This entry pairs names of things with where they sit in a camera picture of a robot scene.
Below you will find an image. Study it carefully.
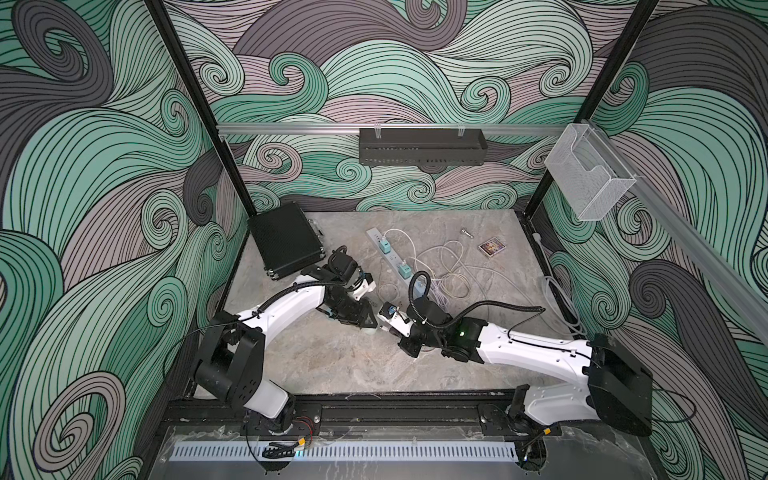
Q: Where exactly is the black wall shelf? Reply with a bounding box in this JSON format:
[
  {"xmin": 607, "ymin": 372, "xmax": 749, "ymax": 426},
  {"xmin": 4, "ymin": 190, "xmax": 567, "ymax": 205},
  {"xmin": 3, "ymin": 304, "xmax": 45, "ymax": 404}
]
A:
[{"xmin": 358, "ymin": 127, "xmax": 488, "ymax": 168}]

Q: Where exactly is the clear mesh wall bin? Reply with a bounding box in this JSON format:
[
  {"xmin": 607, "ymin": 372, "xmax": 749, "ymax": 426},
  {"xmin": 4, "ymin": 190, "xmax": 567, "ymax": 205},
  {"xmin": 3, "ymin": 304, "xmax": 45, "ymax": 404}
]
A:
[{"xmin": 545, "ymin": 122, "xmax": 636, "ymax": 221}]

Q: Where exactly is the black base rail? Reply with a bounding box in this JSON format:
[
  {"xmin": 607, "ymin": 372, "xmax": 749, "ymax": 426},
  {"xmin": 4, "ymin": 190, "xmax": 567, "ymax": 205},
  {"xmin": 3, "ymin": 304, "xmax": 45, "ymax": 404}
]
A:
[{"xmin": 161, "ymin": 392, "xmax": 637, "ymax": 438}]

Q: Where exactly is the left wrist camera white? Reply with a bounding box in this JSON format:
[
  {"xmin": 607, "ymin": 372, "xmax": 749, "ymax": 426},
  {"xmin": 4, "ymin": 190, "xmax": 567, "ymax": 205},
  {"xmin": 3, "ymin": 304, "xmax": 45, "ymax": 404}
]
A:
[{"xmin": 350, "ymin": 272, "xmax": 376, "ymax": 301}]

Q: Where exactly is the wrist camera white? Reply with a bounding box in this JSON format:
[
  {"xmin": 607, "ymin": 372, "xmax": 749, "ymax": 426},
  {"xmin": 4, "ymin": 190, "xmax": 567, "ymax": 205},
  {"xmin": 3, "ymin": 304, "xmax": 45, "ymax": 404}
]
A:
[
  {"xmin": 376, "ymin": 302, "xmax": 413, "ymax": 338},
  {"xmin": 350, "ymin": 272, "xmax": 376, "ymax": 301}
]

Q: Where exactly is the white power strip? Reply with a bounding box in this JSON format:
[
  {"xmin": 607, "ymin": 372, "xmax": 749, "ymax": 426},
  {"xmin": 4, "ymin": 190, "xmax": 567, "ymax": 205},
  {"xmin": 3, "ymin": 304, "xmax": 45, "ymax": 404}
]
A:
[{"xmin": 366, "ymin": 228, "xmax": 417, "ymax": 287}]

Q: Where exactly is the small colourful card box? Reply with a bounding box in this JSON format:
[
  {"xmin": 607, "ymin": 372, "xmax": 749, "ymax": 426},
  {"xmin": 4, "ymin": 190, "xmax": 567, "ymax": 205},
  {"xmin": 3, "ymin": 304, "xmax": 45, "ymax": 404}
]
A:
[{"xmin": 478, "ymin": 237, "xmax": 506, "ymax": 258}]

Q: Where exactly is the black metal box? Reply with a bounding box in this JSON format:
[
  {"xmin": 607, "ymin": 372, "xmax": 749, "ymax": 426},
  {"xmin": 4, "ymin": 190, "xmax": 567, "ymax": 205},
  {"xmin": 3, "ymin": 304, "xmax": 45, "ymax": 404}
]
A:
[{"xmin": 248, "ymin": 202, "xmax": 325, "ymax": 280}]

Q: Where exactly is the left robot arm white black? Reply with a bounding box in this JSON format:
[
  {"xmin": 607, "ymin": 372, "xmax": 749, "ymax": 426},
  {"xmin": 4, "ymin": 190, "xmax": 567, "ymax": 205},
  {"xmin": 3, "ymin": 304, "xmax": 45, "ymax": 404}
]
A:
[{"xmin": 191, "ymin": 246, "xmax": 377, "ymax": 423}]

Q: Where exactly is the white slotted cable duct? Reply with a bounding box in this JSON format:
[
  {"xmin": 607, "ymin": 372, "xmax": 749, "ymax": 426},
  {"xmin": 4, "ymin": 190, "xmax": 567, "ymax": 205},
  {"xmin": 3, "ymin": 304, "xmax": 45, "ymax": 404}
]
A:
[{"xmin": 169, "ymin": 440, "xmax": 518, "ymax": 462}]

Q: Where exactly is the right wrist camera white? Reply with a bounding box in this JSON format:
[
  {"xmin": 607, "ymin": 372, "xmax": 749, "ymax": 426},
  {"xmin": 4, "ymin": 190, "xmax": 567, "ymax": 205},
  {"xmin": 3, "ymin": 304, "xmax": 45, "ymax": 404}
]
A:
[{"xmin": 376, "ymin": 302, "xmax": 413, "ymax": 338}]

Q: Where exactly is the power strip cord white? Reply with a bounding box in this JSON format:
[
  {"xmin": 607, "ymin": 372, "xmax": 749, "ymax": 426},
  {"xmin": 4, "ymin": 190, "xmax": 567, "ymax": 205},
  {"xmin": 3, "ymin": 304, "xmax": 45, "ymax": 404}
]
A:
[{"xmin": 428, "ymin": 280, "xmax": 454, "ymax": 311}]

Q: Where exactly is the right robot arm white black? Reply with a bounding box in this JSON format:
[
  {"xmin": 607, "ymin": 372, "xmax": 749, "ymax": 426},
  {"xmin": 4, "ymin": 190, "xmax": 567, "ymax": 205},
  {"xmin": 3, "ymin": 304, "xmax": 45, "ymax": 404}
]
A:
[{"xmin": 378, "ymin": 271, "xmax": 653, "ymax": 437}]

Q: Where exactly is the beige coiled cable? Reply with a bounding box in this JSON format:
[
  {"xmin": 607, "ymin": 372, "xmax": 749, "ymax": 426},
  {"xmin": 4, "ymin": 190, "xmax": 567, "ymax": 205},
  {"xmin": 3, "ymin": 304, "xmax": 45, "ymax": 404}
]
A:
[{"xmin": 383, "ymin": 227, "xmax": 589, "ymax": 337}]

